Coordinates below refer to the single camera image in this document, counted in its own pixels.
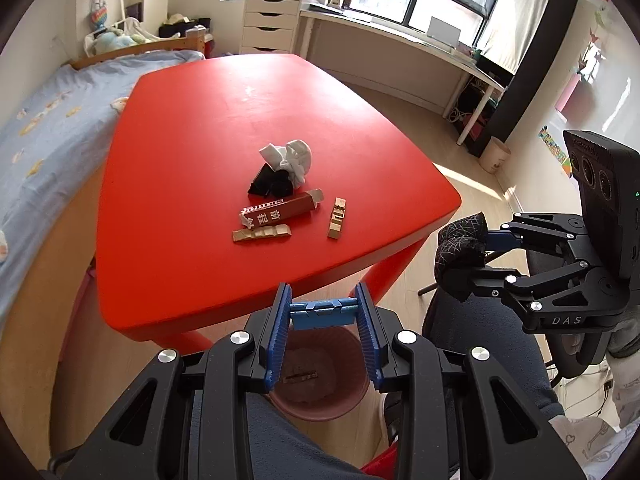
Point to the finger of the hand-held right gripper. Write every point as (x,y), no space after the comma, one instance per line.
(505,285)
(545,227)

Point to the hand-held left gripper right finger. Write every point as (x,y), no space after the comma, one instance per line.
(369,340)

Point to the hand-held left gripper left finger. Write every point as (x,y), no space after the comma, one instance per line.
(277,340)

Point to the small blue box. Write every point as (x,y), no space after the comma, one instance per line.
(322,314)

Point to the black patterned bag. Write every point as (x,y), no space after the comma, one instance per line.
(460,245)

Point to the pink trash bin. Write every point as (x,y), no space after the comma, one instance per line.
(325,390)

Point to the small gold box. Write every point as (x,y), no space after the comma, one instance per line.
(337,220)

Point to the brown red carton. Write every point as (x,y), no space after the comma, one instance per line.
(280,208)

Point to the black wrapper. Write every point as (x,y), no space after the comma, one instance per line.
(267,182)

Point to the white tissue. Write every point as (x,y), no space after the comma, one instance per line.
(297,160)

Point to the person's right hand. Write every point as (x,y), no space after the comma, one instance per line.
(626,337)

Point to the person's right leg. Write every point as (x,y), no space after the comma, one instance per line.
(490,355)

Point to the person's leg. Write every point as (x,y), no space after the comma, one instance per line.
(490,355)
(310,445)

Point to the small beige bin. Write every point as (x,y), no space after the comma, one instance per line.
(495,155)

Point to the person's left leg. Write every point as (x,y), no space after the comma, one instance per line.
(310,445)

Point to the black wardrobe with white panel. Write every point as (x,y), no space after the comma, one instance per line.
(525,50)

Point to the red table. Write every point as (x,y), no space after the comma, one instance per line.
(240,125)

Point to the white flat panel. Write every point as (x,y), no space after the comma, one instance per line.
(444,31)

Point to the white desk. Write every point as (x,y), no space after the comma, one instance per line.
(390,35)

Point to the bed with blue blanket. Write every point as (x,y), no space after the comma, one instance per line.
(55,125)

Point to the white drawer unit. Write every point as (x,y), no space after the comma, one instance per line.
(267,22)

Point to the black storage box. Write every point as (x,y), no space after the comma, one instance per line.
(182,30)

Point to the pile of plush toys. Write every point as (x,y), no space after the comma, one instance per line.
(120,37)

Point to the rainbow knitted bag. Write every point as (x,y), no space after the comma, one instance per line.
(98,16)

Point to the colourful wall sticker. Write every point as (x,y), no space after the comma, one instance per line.
(556,150)

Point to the pink wall paper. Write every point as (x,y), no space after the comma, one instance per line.
(567,95)

